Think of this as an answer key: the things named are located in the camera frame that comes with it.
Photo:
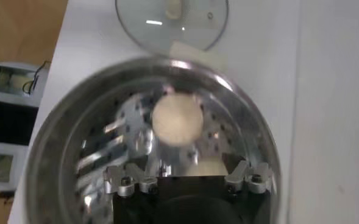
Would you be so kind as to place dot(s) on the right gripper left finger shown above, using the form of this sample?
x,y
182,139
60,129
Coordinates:
x,y
118,179

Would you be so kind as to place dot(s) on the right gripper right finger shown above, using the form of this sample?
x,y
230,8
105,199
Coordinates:
x,y
255,182

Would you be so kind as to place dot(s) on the stainless steel steamer basket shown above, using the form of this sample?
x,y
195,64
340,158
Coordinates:
x,y
60,128

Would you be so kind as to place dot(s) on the white steamed baozi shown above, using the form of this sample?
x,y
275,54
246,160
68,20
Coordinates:
x,y
177,118
208,168

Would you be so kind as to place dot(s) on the round glass pot lid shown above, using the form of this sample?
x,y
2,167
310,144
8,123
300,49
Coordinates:
x,y
154,33

